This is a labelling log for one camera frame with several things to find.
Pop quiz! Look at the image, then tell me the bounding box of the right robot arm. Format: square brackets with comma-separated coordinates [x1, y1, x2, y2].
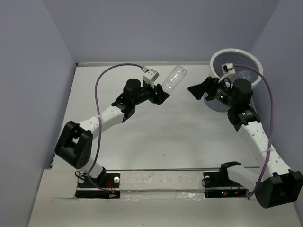
[188, 77, 303, 208]

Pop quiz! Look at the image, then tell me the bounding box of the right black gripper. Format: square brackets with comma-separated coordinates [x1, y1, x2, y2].
[187, 75, 237, 109]

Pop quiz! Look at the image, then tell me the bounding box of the grey round bin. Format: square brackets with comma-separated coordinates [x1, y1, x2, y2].
[203, 48, 264, 112]

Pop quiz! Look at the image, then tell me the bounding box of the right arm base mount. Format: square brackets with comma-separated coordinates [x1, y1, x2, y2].
[201, 172, 246, 199]

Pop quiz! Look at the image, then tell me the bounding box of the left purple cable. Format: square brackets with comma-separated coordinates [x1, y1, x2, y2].
[86, 63, 146, 193]

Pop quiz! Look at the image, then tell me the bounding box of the white foam front panel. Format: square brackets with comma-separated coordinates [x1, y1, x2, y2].
[119, 170, 205, 192]

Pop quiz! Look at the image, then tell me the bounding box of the clear bottle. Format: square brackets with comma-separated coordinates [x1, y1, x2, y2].
[161, 65, 187, 95]
[238, 70, 251, 81]

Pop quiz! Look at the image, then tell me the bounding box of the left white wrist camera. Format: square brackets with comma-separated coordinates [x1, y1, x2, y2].
[142, 66, 160, 87]

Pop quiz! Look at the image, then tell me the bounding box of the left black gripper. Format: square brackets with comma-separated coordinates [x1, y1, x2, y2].
[133, 81, 169, 106]

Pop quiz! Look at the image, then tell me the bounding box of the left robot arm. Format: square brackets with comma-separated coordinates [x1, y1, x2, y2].
[54, 79, 170, 188]

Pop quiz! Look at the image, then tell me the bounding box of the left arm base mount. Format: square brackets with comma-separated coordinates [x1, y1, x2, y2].
[75, 171, 121, 199]

